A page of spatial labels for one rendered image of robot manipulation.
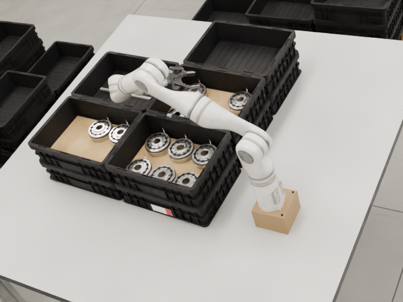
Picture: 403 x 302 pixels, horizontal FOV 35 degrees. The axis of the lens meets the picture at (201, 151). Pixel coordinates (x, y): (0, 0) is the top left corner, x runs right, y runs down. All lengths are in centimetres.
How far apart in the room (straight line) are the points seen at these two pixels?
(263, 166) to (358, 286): 107
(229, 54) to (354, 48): 56
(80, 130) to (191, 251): 77
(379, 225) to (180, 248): 115
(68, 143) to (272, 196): 96
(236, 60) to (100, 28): 224
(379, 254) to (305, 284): 93
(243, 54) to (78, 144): 81
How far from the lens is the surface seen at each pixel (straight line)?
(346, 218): 230
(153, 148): 248
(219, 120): 205
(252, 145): 200
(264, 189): 214
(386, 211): 319
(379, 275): 299
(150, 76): 210
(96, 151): 262
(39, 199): 276
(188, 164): 241
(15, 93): 376
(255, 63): 276
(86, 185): 264
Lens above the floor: 255
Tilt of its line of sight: 45 degrees down
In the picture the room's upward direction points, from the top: 20 degrees counter-clockwise
